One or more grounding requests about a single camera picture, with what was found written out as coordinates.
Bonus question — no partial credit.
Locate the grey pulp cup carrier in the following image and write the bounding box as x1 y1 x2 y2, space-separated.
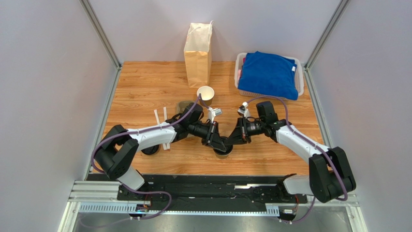
176 101 194 119

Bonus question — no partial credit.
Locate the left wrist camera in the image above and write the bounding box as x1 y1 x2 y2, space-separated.
207 107 223 122

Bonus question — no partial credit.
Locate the brown paper bag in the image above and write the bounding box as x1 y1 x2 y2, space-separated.
183 20 214 88

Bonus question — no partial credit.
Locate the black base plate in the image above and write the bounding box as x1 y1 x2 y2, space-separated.
115 174 309 212

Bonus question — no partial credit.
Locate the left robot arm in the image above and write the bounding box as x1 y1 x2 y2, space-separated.
93 103 228 190

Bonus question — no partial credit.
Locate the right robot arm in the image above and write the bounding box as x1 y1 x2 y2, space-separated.
225 101 356 203

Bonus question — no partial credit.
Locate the black cup lid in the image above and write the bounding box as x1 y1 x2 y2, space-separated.
213 145 234 156
141 145 160 155

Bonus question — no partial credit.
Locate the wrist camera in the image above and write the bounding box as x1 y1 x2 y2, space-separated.
237 101 250 118
207 107 223 122

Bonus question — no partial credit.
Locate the white plastic basket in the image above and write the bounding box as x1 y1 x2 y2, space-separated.
234 53 304 97

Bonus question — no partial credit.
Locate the paper coffee cup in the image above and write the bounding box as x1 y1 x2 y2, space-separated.
213 145 234 159
197 86 215 106

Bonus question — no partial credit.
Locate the blue folded towel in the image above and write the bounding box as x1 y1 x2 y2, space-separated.
237 51 298 101

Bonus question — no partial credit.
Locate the white wrapped straw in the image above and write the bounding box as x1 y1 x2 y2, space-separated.
163 107 171 150
154 109 170 150

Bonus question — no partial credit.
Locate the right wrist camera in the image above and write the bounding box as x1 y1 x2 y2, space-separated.
237 101 250 118

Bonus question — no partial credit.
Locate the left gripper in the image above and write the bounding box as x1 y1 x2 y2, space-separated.
189 122 226 153

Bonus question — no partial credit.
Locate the aluminium frame rail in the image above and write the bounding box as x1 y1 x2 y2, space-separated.
67 180 359 217

